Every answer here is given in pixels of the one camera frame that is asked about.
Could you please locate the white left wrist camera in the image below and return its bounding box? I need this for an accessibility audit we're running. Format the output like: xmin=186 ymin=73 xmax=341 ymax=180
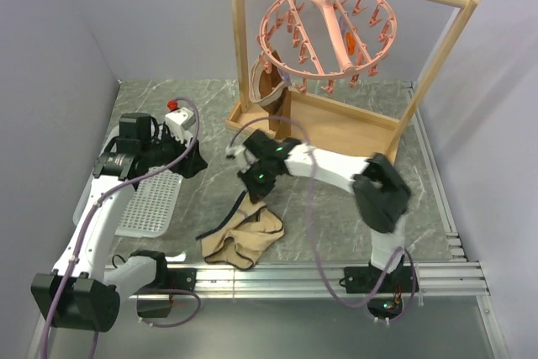
xmin=164 ymin=100 xmax=196 ymax=144

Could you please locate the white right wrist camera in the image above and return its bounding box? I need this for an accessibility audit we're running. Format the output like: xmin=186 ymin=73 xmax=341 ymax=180
xmin=224 ymin=145 xmax=249 ymax=166

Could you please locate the aluminium mounting rail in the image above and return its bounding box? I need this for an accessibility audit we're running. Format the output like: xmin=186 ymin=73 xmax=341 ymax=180
xmin=169 ymin=261 xmax=490 ymax=299

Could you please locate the pink round clip hanger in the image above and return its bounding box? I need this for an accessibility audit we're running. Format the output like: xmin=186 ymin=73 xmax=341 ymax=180
xmin=249 ymin=0 xmax=397 ymax=94

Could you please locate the beige underwear navy trim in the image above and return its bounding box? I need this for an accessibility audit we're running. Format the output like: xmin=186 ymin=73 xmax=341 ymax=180
xmin=196 ymin=191 xmax=285 ymax=271

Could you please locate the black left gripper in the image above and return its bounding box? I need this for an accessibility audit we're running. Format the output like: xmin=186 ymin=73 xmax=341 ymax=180
xmin=142 ymin=122 xmax=208 ymax=178

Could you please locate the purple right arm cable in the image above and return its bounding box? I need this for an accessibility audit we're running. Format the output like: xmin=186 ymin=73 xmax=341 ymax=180
xmin=229 ymin=116 xmax=419 ymax=325

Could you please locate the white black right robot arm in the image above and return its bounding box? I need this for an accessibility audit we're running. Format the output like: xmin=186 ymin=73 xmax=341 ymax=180
xmin=225 ymin=129 xmax=412 ymax=292

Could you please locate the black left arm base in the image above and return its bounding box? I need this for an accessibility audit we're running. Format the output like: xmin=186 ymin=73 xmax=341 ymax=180
xmin=140 ymin=267 xmax=198 ymax=293

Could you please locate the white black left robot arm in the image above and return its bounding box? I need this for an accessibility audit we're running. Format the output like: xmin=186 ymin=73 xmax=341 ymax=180
xmin=30 ymin=108 xmax=208 ymax=332

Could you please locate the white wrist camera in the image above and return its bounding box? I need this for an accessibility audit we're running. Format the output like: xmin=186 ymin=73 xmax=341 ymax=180
xmin=164 ymin=100 xmax=196 ymax=144
xmin=224 ymin=145 xmax=249 ymax=166

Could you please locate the brown underwear on hanger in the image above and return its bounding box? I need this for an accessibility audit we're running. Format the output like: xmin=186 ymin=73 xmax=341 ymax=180
xmin=249 ymin=55 xmax=292 ymax=140

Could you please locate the white plastic basket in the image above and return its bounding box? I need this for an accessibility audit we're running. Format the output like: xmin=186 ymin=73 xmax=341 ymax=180
xmin=73 ymin=125 xmax=185 ymax=239

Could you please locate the wooden hanger rack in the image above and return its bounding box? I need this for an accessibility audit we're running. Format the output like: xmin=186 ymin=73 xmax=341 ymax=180
xmin=226 ymin=0 xmax=481 ymax=160

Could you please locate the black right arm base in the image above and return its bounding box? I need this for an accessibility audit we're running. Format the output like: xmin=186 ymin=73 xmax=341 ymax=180
xmin=339 ymin=265 xmax=419 ymax=294

